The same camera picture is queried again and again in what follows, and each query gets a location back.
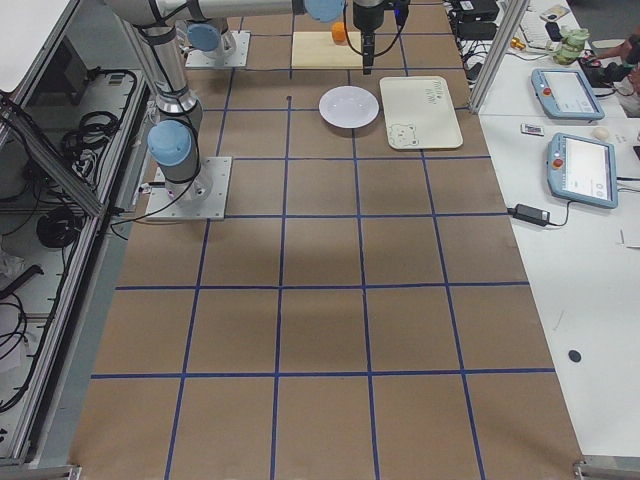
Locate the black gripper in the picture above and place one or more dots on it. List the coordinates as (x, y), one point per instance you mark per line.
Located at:
(366, 17)

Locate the orange fruit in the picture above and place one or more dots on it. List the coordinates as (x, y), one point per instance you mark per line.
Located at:
(339, 32)

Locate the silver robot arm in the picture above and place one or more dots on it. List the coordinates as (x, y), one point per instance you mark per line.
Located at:
(212, 38)
(173, 142)

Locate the cream bear tray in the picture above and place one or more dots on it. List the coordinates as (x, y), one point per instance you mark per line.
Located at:
(419, 113)

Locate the white round plate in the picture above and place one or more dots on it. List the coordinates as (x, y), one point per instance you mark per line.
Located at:
(348, 107)

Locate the far blue teach pendant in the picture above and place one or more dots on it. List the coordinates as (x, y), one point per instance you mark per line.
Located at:
(566, 94)

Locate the blue teach pendant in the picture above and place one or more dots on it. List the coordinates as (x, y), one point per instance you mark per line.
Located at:
(566, 94)
(582, 170)

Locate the black power adapter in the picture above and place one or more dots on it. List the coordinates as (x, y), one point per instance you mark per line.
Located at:
(530, 214)

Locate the near blue teach pendant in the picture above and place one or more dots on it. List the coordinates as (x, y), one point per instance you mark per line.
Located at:
(582, 170)

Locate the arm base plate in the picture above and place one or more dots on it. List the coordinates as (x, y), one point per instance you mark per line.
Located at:
(196, 60)
(204, 198)

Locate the aluminium frame post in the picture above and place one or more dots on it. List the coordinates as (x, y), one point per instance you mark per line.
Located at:
(510, 20)

